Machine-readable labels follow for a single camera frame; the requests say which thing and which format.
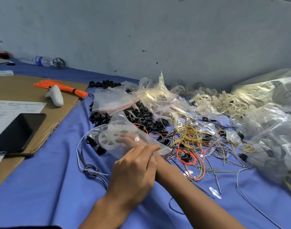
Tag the person's left hand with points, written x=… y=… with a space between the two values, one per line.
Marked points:
x=133 y=176

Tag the pile of black plastic rings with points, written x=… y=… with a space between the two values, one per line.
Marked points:
x=145 y=116

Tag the white handheld device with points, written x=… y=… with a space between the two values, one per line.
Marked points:
x=54 y=95

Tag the person's right hand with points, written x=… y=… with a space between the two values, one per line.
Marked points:
x=167 y=169

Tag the orange tie bundle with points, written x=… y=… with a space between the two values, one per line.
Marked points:
x=59 y=86

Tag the clear plastic water bottle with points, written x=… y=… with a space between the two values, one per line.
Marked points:
x=35 y=61

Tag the black round wheel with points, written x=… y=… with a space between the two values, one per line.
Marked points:
x=59 y=63

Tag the black smartphone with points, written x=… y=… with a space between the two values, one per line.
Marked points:
x=16 y=133

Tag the clear zip plastic bag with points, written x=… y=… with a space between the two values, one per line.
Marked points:
x=109 y=136

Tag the stack of plastic bags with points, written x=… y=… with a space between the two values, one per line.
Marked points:
x=112 y=100

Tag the brown cardboard sheet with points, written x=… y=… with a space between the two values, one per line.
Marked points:
x=21 y=90

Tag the small white label card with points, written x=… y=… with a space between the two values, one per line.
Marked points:
x=3 y=73

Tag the white paper sheet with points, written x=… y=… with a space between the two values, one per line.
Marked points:
x=11 y=106

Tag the person's right forearm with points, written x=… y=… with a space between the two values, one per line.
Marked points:
x=202 y=207

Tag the pile of large plastic bags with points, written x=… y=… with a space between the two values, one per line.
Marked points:
x=269 y=126

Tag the blue cloth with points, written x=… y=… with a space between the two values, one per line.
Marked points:
x=40 y=198

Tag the pile of white plastic wheels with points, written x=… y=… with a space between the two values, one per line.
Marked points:
x=226 y=102

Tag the heap of plastic bags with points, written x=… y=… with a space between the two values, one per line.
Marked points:
x=162 y=95

